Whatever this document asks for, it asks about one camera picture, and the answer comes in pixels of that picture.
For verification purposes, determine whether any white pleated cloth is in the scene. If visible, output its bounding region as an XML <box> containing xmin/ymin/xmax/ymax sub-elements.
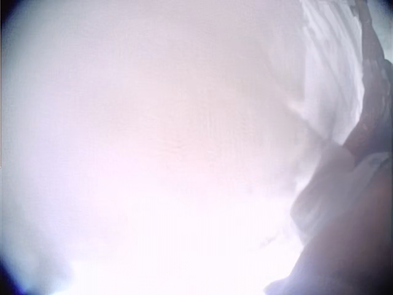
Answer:
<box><xmin>288</xmin><ymin>0</ymin><xmax>367</xmax><ymax>148</ymax></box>

